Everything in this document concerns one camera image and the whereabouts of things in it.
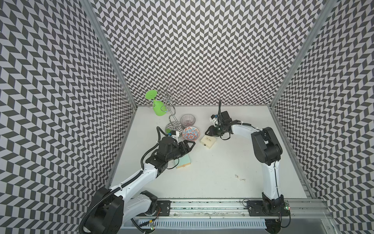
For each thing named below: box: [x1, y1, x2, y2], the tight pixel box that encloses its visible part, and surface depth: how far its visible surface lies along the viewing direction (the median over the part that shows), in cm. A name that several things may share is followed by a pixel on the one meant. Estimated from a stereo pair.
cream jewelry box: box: [200, 135, 217, 149], surface depth 98 cm
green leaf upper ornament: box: [145, 89, 158, 100], surface depth 85 cm
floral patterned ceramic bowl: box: [182, 126, 201, 142], surface depth 101 cm
